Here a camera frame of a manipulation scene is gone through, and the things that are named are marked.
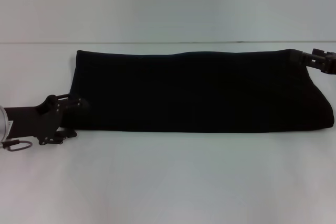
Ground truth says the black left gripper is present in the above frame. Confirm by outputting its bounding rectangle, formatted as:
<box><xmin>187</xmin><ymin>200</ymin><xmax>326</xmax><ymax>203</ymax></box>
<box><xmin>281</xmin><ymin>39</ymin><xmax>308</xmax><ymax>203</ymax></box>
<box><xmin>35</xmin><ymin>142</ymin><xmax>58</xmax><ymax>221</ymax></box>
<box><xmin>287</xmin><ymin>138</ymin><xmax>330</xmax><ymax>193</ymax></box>
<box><xmin>4</xmin><ymin>92</ymin><xmax>90</xmax><ymax>146</ymax></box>

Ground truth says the black t-shirt with white print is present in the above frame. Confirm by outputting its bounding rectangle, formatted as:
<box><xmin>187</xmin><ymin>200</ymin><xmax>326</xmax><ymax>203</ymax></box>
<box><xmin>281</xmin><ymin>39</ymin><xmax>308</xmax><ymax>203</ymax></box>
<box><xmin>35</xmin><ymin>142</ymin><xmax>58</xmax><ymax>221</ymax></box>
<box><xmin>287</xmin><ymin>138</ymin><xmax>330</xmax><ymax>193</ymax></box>
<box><xmin>61</xmin><ymin>48</ymin><xmax>336</xmax><ymax>133</ymax></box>

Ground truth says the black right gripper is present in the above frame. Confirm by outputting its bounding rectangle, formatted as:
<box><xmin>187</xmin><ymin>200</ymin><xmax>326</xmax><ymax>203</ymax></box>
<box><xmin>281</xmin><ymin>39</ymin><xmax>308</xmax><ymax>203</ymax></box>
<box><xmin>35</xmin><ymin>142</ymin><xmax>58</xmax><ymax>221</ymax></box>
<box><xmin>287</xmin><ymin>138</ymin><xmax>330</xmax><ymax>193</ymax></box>
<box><xmin>288</xmin><ymin>47</ymin><xmax>336</xmax><ymax>75</ymax></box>

